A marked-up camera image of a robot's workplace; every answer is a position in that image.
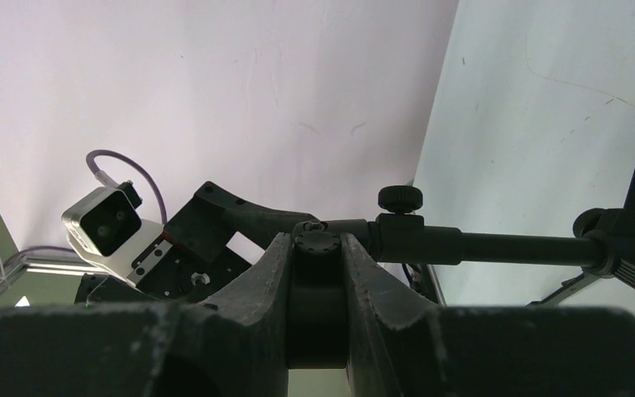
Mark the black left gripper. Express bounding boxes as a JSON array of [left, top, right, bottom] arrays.
[[74, 181, 315, 302]]

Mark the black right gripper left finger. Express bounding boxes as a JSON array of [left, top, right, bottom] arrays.
[[0, 233, 292, 396]]

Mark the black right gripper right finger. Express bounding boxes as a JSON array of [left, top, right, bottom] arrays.
[[341, 234, 635, 396]]

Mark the black shock-mount tripod stand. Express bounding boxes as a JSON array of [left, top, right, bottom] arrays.
[[285, 32, 635, 371]]

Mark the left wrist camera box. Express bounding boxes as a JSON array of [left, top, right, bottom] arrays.
[[61, 182, 172, 288]]

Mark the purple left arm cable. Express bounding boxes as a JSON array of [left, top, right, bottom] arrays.
[[0, 149, 169, 275]]

